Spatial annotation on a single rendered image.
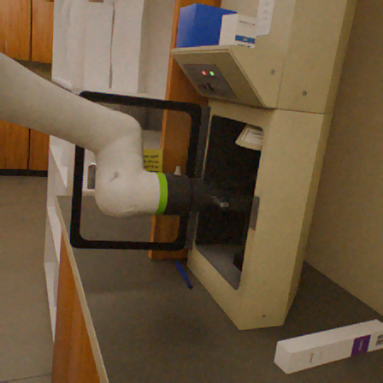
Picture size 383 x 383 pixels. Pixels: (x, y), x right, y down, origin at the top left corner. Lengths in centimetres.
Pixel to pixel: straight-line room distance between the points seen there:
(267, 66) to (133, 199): 36
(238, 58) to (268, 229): 34
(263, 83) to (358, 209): 58
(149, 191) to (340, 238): 67
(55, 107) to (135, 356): 47
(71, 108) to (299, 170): 46
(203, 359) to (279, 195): 35
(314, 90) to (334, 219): 56
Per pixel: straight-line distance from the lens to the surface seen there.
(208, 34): 98
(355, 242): 129
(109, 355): 85
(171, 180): 89
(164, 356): 86
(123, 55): 204
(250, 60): 79
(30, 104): 79
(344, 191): 131
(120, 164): 86
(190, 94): 114
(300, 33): 85
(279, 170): 86
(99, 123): 86
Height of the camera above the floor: 144
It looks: 14 degrees down
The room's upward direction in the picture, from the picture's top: 7 degrees clockwise
